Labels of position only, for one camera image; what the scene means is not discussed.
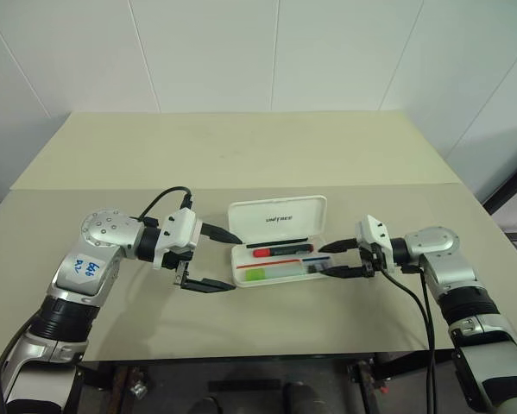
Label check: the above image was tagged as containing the red and black marker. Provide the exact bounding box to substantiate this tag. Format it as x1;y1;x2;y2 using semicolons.
252;243;316;259

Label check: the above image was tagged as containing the black metal frame post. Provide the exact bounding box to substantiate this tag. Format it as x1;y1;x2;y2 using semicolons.
483;155;517;216

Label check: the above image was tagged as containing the green translucent highlighter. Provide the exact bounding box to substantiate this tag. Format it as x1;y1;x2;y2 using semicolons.
244;267;305;283

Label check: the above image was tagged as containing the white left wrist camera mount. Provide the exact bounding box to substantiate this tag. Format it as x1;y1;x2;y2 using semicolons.
150;207;205;271

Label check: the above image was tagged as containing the white hard pencil case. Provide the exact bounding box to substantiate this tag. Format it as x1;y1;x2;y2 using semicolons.
227;194;329;290

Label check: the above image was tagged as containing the rusty clamp with red tip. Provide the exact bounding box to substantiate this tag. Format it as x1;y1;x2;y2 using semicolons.
348;361;392;397

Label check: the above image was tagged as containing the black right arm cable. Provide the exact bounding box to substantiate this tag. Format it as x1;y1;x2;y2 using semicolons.
381;266;437;414

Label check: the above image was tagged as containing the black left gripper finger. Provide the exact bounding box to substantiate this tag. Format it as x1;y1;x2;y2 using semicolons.
199;223;243;246
180;278;237;295

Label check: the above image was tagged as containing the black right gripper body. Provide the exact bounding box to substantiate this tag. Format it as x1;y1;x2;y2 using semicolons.
356;242;388;279

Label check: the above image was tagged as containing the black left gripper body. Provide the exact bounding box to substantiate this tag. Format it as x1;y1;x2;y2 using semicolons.
161;248;195;289

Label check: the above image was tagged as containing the black table frame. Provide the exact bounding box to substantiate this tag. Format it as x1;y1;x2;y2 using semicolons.
74;353;453;414

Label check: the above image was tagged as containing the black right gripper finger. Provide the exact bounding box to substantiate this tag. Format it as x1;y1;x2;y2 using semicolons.
319;266;366;279
318;237;362;255

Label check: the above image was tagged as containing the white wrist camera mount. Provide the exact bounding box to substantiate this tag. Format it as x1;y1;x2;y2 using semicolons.
354;213;394;273
150;207;205;271

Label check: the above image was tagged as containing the rusty clamp with silver knob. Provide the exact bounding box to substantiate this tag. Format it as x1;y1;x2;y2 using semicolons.
127;365;150;398

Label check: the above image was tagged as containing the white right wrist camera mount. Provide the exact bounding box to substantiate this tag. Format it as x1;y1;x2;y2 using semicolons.
354;213;394;273

